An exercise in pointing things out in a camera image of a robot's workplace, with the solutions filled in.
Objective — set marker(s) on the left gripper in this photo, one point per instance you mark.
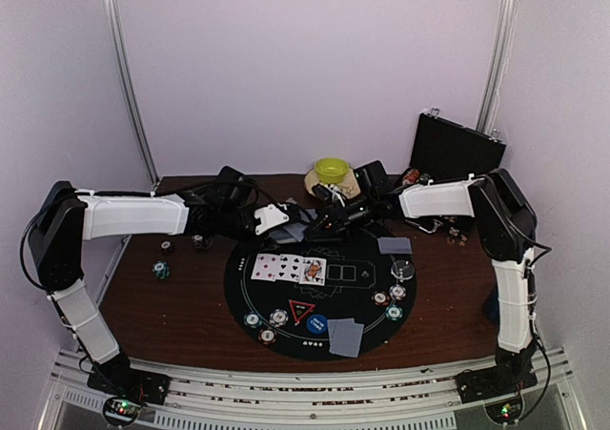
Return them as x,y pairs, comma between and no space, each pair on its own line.
293,217

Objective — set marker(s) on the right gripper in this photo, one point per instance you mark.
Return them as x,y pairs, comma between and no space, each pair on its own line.
336,217

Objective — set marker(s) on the blue card seat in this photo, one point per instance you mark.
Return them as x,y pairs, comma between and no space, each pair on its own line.
394,245

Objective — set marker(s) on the face card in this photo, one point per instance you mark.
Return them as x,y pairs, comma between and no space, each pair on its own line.
313,271

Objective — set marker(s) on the red triangular token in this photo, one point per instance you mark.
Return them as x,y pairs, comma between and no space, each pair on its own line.
299,310

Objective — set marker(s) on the blue ten chip bottom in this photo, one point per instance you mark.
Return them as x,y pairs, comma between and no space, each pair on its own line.
278,317

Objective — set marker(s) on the green fifty chip bottom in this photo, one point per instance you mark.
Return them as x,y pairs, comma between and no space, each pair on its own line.
252,320

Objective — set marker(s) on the single blue playing card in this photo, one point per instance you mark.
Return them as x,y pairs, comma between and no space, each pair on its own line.
340,327

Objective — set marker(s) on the black hundred chip bottom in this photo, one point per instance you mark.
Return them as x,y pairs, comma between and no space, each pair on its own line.
267,336

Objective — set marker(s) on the green chip stack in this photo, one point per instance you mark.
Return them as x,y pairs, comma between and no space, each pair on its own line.
161,270

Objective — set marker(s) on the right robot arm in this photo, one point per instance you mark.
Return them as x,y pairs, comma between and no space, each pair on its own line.
506,226

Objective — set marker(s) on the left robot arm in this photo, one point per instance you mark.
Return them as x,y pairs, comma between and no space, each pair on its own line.
231,205

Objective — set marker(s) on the beige bird plate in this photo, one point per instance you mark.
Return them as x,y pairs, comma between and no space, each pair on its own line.
347,187

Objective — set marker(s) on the round black poker mat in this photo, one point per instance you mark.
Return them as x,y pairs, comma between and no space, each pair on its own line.
355,270

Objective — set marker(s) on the red five chip row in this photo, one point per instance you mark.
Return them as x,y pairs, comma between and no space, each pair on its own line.
410,177

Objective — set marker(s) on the clear dealer button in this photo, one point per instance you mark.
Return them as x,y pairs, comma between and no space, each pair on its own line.
402,270

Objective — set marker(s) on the blue small blind button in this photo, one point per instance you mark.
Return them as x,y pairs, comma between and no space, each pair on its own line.
317,324

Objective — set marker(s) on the black poker chip case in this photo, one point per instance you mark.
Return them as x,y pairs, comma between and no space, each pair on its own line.
444,151

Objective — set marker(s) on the dark blue mug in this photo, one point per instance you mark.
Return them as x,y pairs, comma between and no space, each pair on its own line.
490,308

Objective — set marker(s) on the right aluminium post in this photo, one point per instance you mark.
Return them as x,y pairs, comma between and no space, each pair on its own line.
507,16

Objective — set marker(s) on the aluminium post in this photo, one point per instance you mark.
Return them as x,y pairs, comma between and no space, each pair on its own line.
507,16
128,90

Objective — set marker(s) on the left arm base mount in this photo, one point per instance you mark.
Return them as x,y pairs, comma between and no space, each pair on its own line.
127,401

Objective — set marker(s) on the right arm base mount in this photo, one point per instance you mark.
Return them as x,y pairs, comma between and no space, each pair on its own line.
503,401

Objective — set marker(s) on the aluminium front rail frame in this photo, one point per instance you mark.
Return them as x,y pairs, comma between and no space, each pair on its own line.
424,397

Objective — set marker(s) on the left aluminium post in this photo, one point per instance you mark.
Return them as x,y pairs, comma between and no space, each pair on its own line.
128,90

